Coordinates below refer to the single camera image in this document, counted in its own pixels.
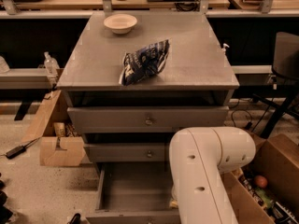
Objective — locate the grey bottom drawer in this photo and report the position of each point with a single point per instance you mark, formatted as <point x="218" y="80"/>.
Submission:
<point x="134" y="193"/>

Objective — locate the grey drawer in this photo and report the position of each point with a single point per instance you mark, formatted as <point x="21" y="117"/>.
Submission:
<point x="134" y="193"/>
<point x="142" y="119"/>
<point x="121" y="152"/>

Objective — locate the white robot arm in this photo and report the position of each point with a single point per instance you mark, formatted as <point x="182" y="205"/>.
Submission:
<point x="198" y="157"/>

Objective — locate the grey middle drawer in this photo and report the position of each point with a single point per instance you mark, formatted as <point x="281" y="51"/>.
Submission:
<point x="121" y="152"/>

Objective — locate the grey top drawer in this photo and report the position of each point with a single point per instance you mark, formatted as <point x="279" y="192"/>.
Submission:
<point x="142" y="119"/>

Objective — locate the grey drawer cabinet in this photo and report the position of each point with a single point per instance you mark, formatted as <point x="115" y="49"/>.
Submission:
<point x="196" y="74"/>

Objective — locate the red apple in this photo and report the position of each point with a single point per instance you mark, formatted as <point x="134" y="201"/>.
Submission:
<point x="260" y="181"/>

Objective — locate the green snack packet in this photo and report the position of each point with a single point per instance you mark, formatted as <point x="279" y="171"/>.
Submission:
<point x="268" y="201"/>

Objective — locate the right cardboard box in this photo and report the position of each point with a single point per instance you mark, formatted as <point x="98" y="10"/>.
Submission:
<point x="277" y="159"/>

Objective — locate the cardboard box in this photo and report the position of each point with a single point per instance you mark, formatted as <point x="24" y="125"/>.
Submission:
<point x="277" y="159"/>
<point x="53" y="150"/>

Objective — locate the left cardboard box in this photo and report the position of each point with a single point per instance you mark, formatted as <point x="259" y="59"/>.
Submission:
<point x="53" y="150"/>

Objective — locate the blue chip bag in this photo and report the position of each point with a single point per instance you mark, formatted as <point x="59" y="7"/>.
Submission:
<point x="144" y="63"/>

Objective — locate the small pump bottle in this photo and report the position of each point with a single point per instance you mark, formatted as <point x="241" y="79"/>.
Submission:
<point x="225" y="47"/>

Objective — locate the black power adapter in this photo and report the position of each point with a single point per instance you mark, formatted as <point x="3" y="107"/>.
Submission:
<point x="14" y="152"/>

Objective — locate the clear plastic bottle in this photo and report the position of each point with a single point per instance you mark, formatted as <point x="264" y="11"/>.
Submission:
<point x="51" y="64"/>

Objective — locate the white bowl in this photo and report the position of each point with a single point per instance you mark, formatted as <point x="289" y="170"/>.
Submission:
<point x="120" y="24"/>

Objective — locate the wooden workbench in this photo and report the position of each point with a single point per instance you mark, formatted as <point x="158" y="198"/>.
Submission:
<point x="216" y="8"/>

